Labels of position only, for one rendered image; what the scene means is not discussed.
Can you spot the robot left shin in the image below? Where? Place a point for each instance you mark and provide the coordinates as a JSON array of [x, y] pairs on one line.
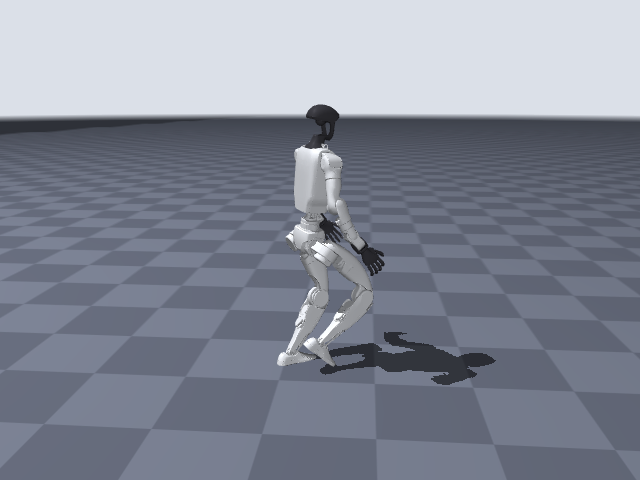
[[308, 318]]

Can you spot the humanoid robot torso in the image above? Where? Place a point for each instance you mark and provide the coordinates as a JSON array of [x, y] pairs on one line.
[[310, 197]]

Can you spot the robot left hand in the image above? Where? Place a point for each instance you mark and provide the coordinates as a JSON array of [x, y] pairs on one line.
[[328, 228]]

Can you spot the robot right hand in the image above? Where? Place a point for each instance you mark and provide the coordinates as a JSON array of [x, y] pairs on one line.
[[369, 257]]

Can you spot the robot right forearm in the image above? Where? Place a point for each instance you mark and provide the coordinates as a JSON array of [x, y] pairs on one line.
[[346, 226]]

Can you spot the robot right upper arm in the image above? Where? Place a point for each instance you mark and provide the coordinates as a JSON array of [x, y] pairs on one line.
[[332, 165]]

